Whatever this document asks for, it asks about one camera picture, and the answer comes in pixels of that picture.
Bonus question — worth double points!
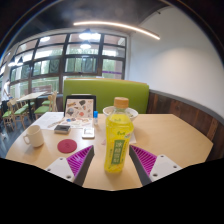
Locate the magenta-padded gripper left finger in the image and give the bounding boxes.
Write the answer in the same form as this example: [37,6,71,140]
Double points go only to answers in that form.
[44,144,96,187]

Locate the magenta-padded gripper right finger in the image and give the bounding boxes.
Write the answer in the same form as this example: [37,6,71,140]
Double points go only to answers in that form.
[128,144,183,187]

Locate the yellow drink bottle orange cap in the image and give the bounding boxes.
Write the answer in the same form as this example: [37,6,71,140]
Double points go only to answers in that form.
[103,96,135,174]

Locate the flat round red coaster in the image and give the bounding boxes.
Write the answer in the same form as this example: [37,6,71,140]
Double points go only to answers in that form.
[56,138,78,154]

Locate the small white flat device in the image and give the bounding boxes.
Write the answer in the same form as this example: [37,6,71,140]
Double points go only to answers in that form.
[81,126,96,140]

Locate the small blue-capped white tube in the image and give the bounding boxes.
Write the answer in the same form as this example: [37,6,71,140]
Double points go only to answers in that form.
[92,110,100,126]

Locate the white bowl of food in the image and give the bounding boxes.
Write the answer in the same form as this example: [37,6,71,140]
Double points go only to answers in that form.
[102,105,139,123]

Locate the white ceramic mug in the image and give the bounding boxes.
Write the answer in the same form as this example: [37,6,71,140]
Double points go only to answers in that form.
[22,124,45,149]

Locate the white printed paper sheets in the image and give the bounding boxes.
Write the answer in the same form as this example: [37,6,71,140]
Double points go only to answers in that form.
[32,111,65,132]

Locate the black tablet with pictures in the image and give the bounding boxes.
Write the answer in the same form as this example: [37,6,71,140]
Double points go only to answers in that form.
[63,94,98,120]

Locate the wooden chairs with green seats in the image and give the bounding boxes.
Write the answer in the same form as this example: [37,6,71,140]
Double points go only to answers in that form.
[1,91,59,131]

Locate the green padded bench backrest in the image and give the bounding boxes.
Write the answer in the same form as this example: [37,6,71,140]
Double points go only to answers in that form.
[62,78,150,115]

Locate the light wooden dining table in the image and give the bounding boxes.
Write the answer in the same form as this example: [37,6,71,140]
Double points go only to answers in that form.
[16,91,48,121]

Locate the long curved ceiling light strip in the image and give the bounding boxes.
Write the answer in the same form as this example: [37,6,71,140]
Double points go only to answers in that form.
[72,20,161,41]

